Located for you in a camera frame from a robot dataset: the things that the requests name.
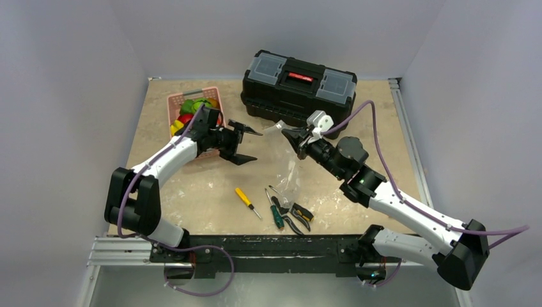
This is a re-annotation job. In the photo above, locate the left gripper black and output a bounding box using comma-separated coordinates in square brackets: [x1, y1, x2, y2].
[208, 122, 258, 164]

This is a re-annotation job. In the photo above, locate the clear zip top bag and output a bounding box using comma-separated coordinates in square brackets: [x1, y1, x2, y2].
[264, 120, 302, 209]

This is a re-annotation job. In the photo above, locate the pink plastic basket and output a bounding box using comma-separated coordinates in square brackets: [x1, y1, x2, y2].
[167, 86, 226, 144]

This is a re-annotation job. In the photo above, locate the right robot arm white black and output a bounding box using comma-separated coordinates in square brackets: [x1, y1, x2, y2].
[281, 128, 490, 290]

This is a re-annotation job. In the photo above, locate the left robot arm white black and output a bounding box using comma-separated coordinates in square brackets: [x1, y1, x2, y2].
[104, 120, 258, 262]

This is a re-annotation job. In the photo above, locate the orange toy fruit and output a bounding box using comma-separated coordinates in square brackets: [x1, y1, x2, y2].
[207, 98, 221, 109]

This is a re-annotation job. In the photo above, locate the black plastic toolbox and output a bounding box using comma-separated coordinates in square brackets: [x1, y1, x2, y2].
[240, 50, 357, 127]

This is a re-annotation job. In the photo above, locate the green toy melon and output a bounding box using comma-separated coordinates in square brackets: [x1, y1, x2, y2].
[192, 97, 212, 114]

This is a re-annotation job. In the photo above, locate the green toy bell pepper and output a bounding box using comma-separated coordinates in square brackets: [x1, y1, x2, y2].
[179, 100, 194, 116]

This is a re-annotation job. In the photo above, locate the yellow toy banana upper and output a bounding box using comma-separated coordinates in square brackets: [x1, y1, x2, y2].
[170, 120, 184, 137]

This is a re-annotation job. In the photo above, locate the black orange screwdriver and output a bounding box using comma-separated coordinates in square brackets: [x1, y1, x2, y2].
[269, 185, 314, 222]

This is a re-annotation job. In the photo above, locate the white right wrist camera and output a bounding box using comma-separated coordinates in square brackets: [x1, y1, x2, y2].
[306, 110, 334, 144]

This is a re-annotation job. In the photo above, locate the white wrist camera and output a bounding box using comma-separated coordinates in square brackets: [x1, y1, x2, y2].
[306, 110, 334, 144]
[193, 107, 223, 132]

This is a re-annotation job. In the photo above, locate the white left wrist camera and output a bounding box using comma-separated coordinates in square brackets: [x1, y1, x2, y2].
[193, 107, 223, 132]

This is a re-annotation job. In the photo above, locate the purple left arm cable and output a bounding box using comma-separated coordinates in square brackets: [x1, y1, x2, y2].
[116, 103, 206, 240]

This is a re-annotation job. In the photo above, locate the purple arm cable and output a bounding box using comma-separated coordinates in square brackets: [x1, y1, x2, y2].
[322, 100, 530, 251]
[116, 103, 206, 240]

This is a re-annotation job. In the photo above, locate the yellow handled screwdriver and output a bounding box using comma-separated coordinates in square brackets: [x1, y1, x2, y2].
[235, 188, 262, 220]

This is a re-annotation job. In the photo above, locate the green handled screwdriver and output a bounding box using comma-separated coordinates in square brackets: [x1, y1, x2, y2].
[265, 188, 284, 230]

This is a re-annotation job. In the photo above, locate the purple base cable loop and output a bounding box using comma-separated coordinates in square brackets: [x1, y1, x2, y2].
[163, 246, 236, 298]

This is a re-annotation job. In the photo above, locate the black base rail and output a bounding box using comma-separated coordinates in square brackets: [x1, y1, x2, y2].
[150, 235, 398, 283]

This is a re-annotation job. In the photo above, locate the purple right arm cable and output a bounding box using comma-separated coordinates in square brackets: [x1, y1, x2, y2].
[322, 100, 530, 251]

